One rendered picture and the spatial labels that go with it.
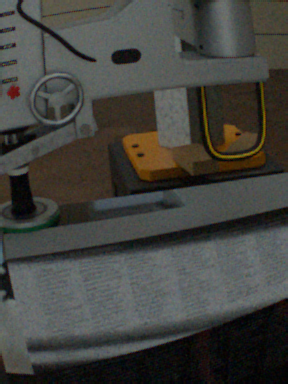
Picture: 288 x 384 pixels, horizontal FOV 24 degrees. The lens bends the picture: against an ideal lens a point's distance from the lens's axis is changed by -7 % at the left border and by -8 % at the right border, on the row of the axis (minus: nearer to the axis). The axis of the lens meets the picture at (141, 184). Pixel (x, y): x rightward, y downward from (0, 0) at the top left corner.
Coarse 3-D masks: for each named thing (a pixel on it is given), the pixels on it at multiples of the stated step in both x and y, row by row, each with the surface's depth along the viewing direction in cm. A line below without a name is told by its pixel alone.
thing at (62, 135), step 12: (72, 120) 202; (36, 132) 200; (48, 132) 201; (60, 132) 191; (72, 132) 192; (84, 132) 189; (24, 144) 190; (36, 144) 190; (48, 144) 191; (60, 144) 192; (0, 156) 199; (12, 156) 189; (24, 156) 190; (36, 156) 191; (0, 168) 189; (12, 168) 190
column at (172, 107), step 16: (160, 96) 270; (176, 96) 263; (192, 96) 260; (208, 96) 265; (160, 112) 273; (176, 112) 266; (192, 112) 262; (208, 112) 267; (160, 128) 276; (176, 128) 268; (192, 128) 263; (160, 144) 279; (176, 144) 271
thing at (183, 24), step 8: (184, 0) 206; (176, 8) 220; (184, 8) 208; (176, 16) 218; (184, 16) 210; (192, 16) 204; (176, 24) 225; (184, 24) 213; (192, 24) 205; (176, 32) 228; (184, 32) 215; (192, 32) 206; (184, 40) 220; (192, 40) 208
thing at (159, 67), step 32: (128, 0) 185; (160, 0) 181; (64, 32) 178; (96, 32) 180; (128, 32) 182; (160, 32) 184; (64, 64) 181; (96, 64) 183; (128, 64) 185; (160, 64) 187; (192, 64) 191; (224, 64) 192; (256, 64) 194; (64, 96) 184; (96, 96) 187
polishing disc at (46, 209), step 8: (40, 200) 208; (48, 200) 207; (0, 208) 204; (8, 208) 204; (40, 208) 202; (48, 208) 201; (56, 208) 201; (0, 216) 198; (8, 216) 198; (16, 216) 197; (24, 216) 197; (32, 216) 196; (40, 216) 196; (48, 216) 196; (0, 224) 194; (8, 224) 192; (16, 224) 192; (24, 224) 192; (32, 224) 192
